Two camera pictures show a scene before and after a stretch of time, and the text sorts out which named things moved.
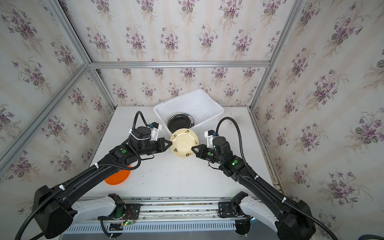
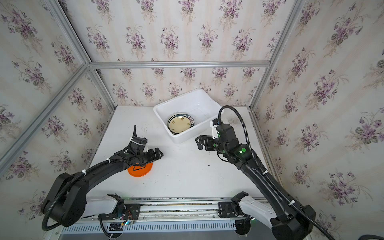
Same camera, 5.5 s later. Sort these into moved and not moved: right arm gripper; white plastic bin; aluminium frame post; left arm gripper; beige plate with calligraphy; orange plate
Moved: left arm gripper; orange plate; beige plate with calligraphy; right arm gripper
Not moved: aluminium frame post; white plastic bin
